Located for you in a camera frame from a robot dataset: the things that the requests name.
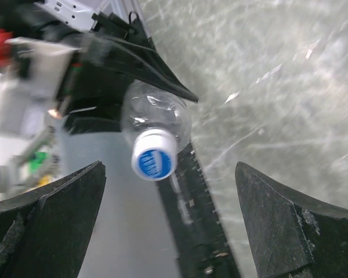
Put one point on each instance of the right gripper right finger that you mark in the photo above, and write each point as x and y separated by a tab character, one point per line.
290	233

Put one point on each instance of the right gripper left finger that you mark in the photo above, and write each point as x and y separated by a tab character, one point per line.
46	232

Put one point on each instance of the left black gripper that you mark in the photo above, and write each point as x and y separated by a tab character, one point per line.
99	76

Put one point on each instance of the clear bottle white cap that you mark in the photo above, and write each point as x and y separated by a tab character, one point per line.
148	107

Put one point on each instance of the white blue bottle cap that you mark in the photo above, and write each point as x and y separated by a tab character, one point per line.
154	155

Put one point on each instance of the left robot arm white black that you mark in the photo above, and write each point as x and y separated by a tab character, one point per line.
121	19

